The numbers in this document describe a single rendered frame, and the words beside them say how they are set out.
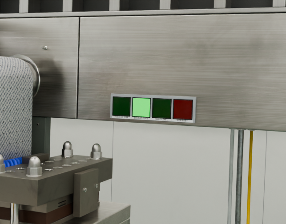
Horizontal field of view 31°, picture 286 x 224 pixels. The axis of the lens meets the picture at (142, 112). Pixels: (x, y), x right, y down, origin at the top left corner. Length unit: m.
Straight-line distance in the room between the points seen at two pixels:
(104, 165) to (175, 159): 2.43
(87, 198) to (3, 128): 0.28
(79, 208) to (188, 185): 2.60
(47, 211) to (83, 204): 0.13
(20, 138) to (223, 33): 0.62
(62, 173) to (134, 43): 0.43
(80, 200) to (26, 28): 0.58
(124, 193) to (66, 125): 0.73
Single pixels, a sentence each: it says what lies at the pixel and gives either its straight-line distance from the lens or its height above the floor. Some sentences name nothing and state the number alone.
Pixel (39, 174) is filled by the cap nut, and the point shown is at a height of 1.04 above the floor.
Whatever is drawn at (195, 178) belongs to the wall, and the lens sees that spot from 3.85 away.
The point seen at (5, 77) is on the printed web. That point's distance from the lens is 1.38.
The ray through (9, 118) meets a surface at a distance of 1.40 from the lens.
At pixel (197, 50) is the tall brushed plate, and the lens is 1.39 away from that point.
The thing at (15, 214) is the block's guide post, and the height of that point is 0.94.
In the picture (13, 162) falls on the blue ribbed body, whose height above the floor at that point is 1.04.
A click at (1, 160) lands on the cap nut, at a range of 1.25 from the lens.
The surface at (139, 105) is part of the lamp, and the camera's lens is 1.43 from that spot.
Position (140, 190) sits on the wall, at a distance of 4.01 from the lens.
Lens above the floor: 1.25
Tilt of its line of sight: 3 degrees down
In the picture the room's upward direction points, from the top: 2 degrees clockwise
